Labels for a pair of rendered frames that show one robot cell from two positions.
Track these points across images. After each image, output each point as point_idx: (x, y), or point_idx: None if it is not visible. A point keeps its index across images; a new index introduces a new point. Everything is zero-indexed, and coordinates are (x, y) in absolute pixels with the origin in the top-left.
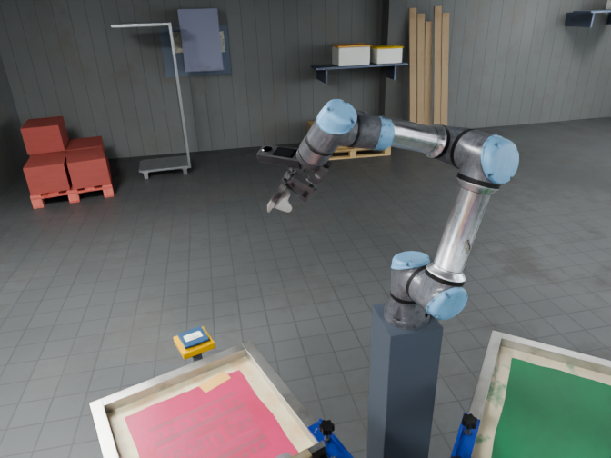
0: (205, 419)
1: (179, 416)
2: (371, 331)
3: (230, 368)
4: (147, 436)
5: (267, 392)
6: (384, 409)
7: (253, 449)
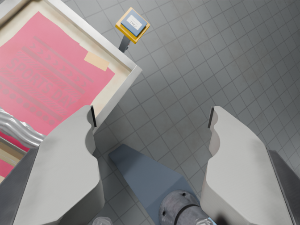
0: (59, 71)
1: (54, 51)
2: (169, 168)
3: (114, 66)
4: (27, 37)
5: (101, 104)
6: (128, 178)
7: (46, 117)
